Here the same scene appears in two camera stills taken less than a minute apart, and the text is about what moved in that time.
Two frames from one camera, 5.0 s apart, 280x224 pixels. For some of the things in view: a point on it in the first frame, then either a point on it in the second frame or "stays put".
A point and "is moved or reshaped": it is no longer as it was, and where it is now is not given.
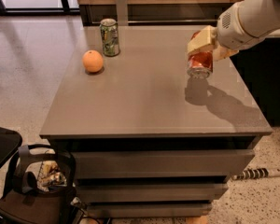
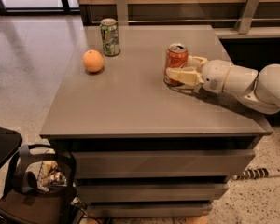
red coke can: [200, 63] is moved or reshaped
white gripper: [230, 32] to [214, 75]
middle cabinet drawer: [150, 192] stays put
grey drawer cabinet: [147, 138] stays put
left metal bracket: [121, 8] stays put
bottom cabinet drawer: [152, 210] stays put
